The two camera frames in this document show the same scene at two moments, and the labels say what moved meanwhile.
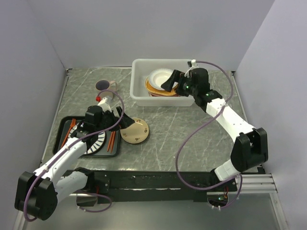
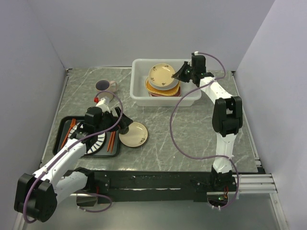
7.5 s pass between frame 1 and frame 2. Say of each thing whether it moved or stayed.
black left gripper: stayed
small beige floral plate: moved
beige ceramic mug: stayed
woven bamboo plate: stayed
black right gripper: moved
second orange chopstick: stayed
